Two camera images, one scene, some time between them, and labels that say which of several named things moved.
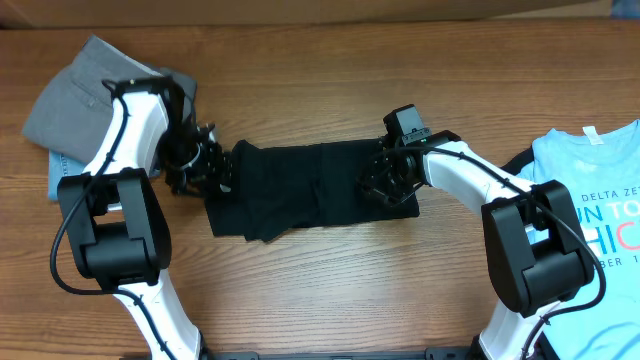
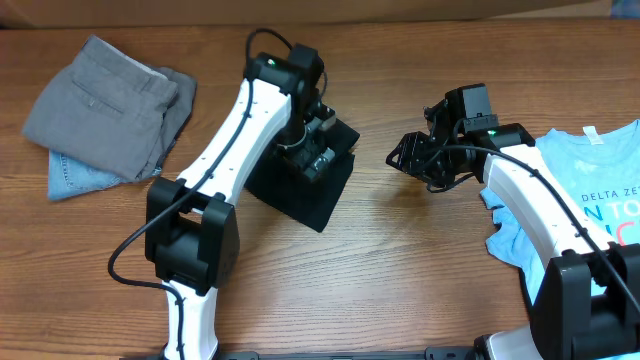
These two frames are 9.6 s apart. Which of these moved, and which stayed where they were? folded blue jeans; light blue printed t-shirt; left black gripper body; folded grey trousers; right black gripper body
Moved: left black gripper body; right black gripper body
Stayed: light blue printed t-shirt; folded blue jeans; folded grey trousers
